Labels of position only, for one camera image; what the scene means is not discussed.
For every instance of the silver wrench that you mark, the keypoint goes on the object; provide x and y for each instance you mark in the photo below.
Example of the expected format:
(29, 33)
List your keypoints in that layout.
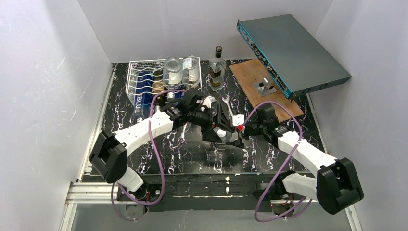
(181, 139)
(226, 100)

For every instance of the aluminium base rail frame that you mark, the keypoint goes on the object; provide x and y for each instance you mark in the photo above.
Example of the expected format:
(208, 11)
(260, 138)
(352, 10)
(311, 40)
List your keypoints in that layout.
(99, 193)

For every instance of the clear bottle white cap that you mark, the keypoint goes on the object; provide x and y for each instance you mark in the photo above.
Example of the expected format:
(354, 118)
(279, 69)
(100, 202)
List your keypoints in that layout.
(172, 72)

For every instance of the large clear round bottle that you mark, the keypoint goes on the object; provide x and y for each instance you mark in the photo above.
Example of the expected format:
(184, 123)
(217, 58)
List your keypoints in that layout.
(224, 135)

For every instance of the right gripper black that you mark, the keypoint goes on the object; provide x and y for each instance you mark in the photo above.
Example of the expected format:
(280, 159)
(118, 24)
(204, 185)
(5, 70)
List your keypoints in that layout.
(241, 135)

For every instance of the clear bottle copper neck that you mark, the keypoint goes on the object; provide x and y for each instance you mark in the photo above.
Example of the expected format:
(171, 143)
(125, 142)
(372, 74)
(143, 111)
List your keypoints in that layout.
(190, 72)

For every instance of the wooden board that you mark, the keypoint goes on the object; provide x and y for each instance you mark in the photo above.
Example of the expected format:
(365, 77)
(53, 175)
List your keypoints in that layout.
(252, 71)

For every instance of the teal network switch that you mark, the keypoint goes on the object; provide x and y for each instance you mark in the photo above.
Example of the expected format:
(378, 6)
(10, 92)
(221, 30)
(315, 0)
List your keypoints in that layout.
(293, 58)

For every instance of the metal bracket on board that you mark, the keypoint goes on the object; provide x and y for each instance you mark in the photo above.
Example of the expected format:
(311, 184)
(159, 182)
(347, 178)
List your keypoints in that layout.
(265, 86)

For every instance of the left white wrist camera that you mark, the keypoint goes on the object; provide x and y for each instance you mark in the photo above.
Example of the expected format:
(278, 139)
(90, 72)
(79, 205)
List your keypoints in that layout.
(207, 103)

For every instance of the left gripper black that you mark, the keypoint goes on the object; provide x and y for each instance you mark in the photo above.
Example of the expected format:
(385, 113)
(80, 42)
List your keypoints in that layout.
(212, 120)

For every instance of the square bottle dark label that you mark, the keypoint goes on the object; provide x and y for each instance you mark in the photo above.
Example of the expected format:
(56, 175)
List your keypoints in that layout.
(217, 70)

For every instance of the dark wine bottle silver cap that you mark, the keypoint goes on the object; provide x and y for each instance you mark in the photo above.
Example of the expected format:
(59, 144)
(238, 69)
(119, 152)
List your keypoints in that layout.
(158, 87)

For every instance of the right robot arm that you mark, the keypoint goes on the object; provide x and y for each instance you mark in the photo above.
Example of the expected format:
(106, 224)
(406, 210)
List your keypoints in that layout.
(334, 183)

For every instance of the blue square bottle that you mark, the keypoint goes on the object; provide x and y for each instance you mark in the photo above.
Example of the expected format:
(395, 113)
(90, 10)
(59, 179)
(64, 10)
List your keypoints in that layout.
(142, 97)

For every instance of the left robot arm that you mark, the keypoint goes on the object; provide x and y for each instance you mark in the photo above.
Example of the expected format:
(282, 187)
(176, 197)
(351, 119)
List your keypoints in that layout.
(110, 152)

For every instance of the silver wrench right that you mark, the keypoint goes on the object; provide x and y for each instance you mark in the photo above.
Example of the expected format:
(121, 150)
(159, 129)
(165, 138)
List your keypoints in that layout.
(226, 100)

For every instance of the white wire wine rack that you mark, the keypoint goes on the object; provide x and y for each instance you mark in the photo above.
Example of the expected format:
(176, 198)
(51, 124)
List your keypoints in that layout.
(150, 66)

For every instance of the silver wrench left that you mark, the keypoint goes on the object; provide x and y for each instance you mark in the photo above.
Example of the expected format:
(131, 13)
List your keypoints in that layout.
(181, 139)

